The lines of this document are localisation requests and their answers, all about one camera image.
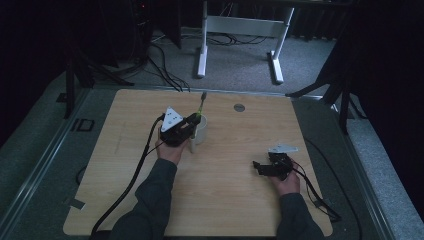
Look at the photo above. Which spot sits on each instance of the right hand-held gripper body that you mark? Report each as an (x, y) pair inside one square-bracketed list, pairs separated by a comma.
[(280, 160)]

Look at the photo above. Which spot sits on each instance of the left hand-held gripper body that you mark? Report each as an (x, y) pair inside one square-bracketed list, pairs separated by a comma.
[(173, 130)]

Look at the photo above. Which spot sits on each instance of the white cup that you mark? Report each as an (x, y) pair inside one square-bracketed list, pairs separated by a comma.
[(202, 130)]

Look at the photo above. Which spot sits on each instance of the green toothbrush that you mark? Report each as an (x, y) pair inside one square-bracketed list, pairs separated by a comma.
[(201, 105)]

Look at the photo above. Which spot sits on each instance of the person's left hand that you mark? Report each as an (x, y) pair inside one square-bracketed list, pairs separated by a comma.
[(169, 151)]

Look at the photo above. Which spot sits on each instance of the person's right hand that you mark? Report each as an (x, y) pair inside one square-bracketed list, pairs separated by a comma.
[(287, 184)]

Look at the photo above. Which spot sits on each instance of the white cylindrical tube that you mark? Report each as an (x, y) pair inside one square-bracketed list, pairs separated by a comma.
[(192, 145)]

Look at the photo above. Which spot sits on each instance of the round grey table grommet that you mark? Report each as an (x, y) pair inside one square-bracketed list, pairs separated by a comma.
[(239, 107)]

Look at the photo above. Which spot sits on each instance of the black tripod stand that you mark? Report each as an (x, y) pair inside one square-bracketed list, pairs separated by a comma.
[(80, 70), (336, 83)]

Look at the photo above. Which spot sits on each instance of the black tape strip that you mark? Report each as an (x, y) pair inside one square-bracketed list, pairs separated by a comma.
[(77, 203)]

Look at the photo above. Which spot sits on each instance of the white metal desk frame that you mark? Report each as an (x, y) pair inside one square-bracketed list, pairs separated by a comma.
[(240, 40)]

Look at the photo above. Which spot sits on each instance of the black rectangular frame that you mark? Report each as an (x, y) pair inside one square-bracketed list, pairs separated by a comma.
[(83, 125)]

